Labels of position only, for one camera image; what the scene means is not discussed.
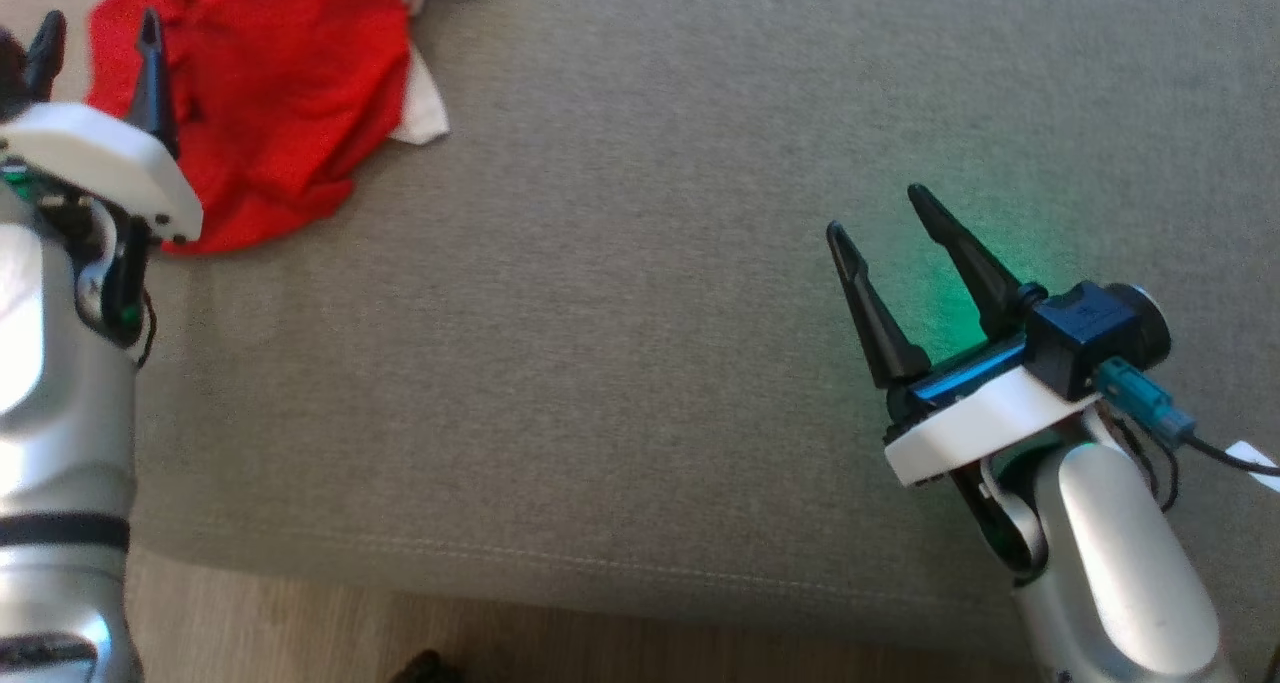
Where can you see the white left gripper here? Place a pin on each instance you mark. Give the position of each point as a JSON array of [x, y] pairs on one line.
[[110, 158]]

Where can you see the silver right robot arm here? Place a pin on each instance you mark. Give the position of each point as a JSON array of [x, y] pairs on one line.
[[1120, 563]]

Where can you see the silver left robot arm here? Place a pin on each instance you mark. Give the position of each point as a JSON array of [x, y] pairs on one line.
[[50, 413]]

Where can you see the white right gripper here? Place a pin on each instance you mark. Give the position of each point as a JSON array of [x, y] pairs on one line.
[[990, 423]]

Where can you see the large grey sofa seat cushion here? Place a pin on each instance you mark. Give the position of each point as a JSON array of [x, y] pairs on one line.
[[650, 313]]

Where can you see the black object on floor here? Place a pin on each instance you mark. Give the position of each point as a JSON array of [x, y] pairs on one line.
[[425, 668]]

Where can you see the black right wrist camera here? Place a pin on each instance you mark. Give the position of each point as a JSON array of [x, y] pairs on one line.
[[1090, 333]]

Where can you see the red jersey with white trim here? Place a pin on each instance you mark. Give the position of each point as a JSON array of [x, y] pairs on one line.
[[280, 93]]

